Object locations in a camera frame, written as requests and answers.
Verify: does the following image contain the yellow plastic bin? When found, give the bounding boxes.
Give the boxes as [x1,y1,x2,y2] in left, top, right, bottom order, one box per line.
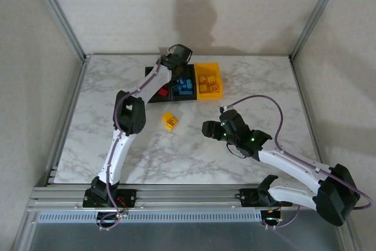
[195,62,224,101]

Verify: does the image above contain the black plastic bin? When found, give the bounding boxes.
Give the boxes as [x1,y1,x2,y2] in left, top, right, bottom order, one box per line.
[145,65,173,104]
[169,64,198,101]

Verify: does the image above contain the yellow curved lego brick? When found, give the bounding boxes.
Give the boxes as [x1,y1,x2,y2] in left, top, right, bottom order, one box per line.
[165,117,179,131]

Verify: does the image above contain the grey metal panel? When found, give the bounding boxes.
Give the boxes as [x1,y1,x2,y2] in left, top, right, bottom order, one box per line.
[29,221,344,251]

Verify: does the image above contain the thin black right camera cable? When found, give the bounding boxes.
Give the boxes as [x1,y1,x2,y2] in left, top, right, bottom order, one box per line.
[227,142,247,159]

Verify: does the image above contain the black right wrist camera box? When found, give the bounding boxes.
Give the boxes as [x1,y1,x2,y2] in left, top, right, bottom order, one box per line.
[202,120,221,140]

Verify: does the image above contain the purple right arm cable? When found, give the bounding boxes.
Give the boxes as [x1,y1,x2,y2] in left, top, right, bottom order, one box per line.
[220,95,373,230]

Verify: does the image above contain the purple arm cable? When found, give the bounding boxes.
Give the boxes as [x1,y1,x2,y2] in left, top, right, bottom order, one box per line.
[98,43,180,231]
[220,95,373,230]

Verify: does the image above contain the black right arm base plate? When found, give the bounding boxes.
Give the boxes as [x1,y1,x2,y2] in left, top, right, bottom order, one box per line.
[239,188,294,208]

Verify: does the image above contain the aluminium table side rail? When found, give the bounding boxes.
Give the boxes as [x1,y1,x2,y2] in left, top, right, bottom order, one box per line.
[46,58,90,186]
[290,58,330,184]

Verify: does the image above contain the wide aluminium mounting rail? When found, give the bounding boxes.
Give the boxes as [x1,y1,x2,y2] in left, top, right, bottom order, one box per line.
[28,185,350,211]

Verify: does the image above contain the grey slotted cable duct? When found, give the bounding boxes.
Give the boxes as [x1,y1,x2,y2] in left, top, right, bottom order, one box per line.
[38,211,263,224]

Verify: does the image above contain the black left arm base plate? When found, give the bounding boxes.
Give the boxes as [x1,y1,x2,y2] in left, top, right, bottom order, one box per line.
[83,188,137,208]

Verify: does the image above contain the aluminium frame post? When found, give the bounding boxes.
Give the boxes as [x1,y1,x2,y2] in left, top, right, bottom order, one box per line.
[289,0,347,62]
[28,0,90,62]

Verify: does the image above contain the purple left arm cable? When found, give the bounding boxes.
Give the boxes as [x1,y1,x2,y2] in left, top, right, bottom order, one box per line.
[98,43,180,231]

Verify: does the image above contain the aluminium frame leg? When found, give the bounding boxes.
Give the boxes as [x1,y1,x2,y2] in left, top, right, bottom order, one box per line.
[337,224,364,251]
[11,209,39,251]

